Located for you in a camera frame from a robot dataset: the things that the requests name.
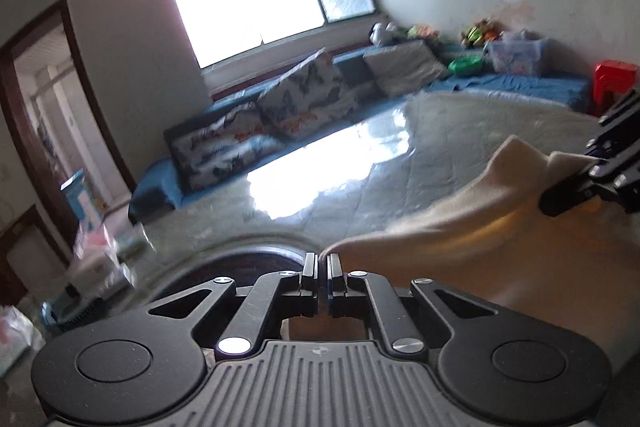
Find cream beige sweatshirt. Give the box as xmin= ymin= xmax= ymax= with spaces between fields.
xmin=278 ymin=133 xmax=640 ymax=358

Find round black induction cooktop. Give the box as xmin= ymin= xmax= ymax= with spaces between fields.
xmin=146 ymin=243 xmax=308 ymax=303

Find red plastic stool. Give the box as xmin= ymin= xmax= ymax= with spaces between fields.
xmin=589 ymin=60 xmax=639 ymax=116

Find clear plastic storage box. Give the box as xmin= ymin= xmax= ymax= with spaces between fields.
xmin=486 ymin=39 xmax=549 ymax=77

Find grey quilted star tablecloth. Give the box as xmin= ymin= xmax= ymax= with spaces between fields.
xmin=122 ymin=93 xmax=597 ymax=309

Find green plastic bowl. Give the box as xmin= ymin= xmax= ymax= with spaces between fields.
xmin=448 ymin=56 xmax=485 ymax=78

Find blue corner sofa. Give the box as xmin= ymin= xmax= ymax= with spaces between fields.
xmin=127 ymin=39 xmax=594 ymax=225

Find green card stack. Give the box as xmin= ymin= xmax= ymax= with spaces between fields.
xmin=116 ymin=223 xmax=153 ymax=259

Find colourful plush toys pile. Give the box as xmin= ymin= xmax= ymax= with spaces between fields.
xmin=461 ymin=18 xmax=502 ymax=49

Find butterfly pillow lying left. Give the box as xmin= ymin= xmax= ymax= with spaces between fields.
xmin=169 ymin=102 xmax=285 ymax=191

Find butterfly pillow upright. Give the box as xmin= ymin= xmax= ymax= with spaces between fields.
xmin=256 ymin=49 xmax=359 ymax=140

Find white tissue box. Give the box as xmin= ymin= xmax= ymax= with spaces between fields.
xmin=66 ymin=221 xmax=134 ymax=299

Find plain grey cushion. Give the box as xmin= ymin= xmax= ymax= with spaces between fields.
xmin=363 ymin=40 xmax=449 ymax=98

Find blue white toy cabinet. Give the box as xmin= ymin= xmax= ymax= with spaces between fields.
xmin=60 ymin=169 xmax=104 ymax=230

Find panda plush toy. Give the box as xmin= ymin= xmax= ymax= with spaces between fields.
xmin=369 ymin=22 xmax=402 ymax=46

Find dark wooden sideboard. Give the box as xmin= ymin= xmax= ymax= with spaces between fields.
xmin=0 ymin=205 xmax=70 ymax=306

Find soft pack pink tissues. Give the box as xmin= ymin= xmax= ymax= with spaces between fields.
xmin=0 ymin=306 xmax=44 ymax=377

